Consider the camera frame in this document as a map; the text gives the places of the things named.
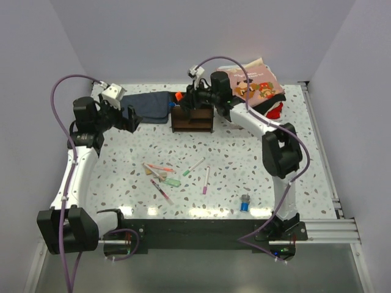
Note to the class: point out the folded dark blue cloth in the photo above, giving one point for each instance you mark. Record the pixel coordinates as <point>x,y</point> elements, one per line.
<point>152,107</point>

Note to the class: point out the red garment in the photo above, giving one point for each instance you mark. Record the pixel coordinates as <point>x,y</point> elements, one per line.
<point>274,113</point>

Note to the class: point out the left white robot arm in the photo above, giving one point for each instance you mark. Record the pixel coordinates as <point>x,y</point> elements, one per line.
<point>66,226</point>

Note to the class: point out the white laundry basket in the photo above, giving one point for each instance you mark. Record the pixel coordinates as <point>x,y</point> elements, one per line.
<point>235,120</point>

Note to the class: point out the black orange highlighter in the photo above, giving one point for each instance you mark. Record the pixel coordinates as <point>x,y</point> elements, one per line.
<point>178,96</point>

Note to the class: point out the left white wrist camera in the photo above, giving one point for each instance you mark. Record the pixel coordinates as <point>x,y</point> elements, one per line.
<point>112,94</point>

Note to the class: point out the blue grey pencil sharpener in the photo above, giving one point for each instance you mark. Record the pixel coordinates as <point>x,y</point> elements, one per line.
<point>245,201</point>

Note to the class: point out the pink pixel-print shirt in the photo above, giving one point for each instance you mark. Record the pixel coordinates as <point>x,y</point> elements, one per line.
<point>262,83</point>

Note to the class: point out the dark red gel pen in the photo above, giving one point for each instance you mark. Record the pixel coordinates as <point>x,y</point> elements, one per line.
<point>157,187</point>

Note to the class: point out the orange gel pen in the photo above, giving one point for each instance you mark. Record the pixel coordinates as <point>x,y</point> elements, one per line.
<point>157,167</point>

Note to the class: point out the black garment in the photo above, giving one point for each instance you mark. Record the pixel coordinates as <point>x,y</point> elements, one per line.
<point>267,105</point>

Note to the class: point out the green capped white marker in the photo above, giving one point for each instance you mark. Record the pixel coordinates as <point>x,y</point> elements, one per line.
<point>191,168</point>

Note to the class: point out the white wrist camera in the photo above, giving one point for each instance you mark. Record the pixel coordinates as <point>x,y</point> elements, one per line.
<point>112,94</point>
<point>196,72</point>

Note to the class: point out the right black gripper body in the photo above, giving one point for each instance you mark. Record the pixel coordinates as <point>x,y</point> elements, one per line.
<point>199,94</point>

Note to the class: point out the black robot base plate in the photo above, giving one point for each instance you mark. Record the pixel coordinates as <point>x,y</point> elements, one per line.
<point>140,236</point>

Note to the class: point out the pink capped white marker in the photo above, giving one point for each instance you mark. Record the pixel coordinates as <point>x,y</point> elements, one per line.
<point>205,185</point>

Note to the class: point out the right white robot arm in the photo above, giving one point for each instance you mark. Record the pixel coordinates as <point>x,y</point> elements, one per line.
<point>281,152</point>

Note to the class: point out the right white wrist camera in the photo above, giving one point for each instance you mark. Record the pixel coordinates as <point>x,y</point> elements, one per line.
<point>196,72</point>

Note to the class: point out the brown wooden desk organizer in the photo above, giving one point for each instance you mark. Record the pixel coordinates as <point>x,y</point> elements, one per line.
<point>199,120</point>

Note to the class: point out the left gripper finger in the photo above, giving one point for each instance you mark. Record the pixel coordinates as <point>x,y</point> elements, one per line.
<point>135,120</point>
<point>131,112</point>

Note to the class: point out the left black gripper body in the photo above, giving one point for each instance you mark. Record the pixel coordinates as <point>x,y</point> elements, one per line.
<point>112,116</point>

